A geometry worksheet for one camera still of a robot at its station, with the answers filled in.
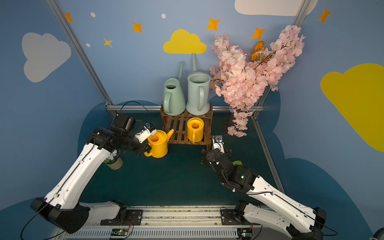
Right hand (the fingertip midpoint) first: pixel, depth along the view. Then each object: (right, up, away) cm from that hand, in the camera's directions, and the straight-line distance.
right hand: (213, 148), depth 72 cm
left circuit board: (-46, -41, 0) cm, 62 cm away
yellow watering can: (-27, +3, -2) cm, 27 cm away
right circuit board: (+15, -42, 0) cm, 44 cm away
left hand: (-33, +2, +1) cm, 33 cm away
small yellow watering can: (-9, +11, +3) cm, 14 cm away
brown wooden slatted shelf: (-19, +12, +24) cm, 33 cm away
